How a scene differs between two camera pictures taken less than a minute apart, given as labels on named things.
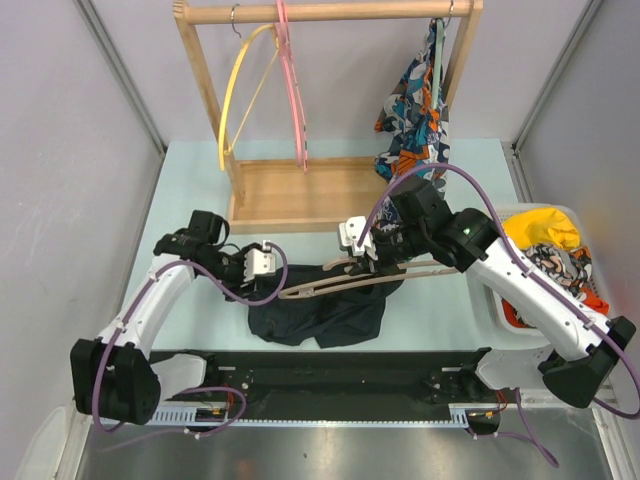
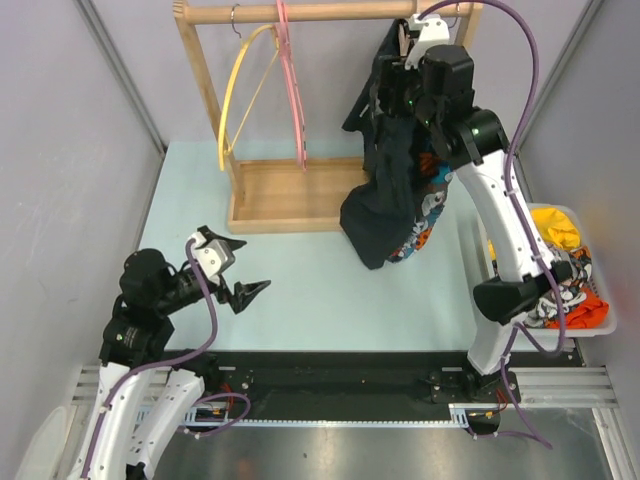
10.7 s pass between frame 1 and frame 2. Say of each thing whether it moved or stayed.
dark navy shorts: moved
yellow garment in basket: stayed
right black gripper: moved
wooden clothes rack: stayed
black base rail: stayed
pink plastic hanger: stayed
